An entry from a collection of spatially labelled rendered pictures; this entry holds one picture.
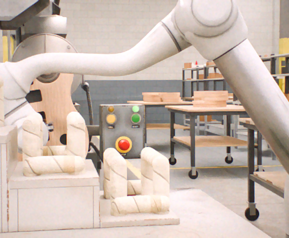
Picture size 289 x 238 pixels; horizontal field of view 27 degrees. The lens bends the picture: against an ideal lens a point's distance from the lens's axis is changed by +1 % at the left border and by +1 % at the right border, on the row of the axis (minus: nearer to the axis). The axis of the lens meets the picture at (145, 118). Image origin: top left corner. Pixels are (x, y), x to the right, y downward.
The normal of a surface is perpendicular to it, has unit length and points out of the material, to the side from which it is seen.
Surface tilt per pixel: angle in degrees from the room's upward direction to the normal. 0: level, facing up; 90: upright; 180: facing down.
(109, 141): 90
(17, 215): 90
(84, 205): 90
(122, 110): 90
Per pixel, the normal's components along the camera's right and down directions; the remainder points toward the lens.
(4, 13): 0.16, 0.05
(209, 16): 0.01, -0.11
